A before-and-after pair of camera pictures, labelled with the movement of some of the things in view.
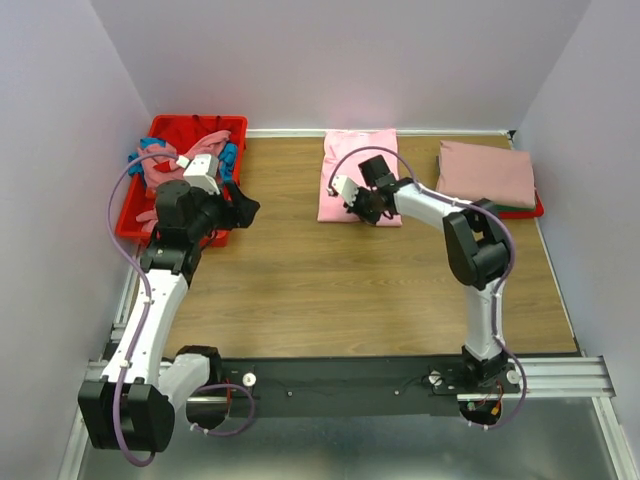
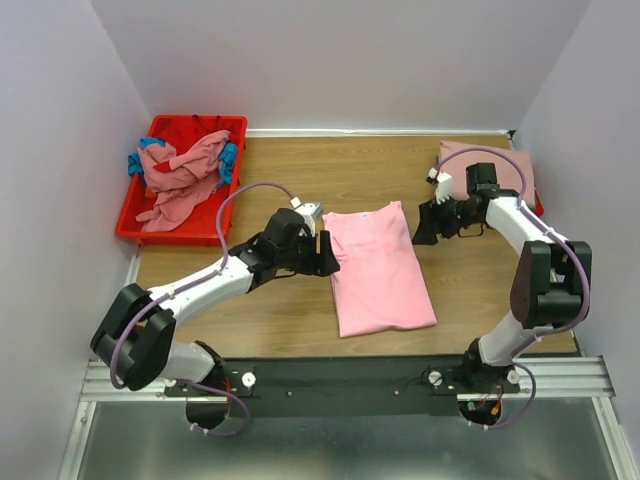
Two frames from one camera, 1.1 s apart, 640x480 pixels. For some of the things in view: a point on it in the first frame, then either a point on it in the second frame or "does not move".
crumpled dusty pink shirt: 160,165 does not move
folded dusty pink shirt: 504,176 does not move
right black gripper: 372,219 to 432,223
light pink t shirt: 343,150 to 380,285
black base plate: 350,385 does not move
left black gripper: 241,210 to 323,263
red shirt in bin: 183,132 does not move
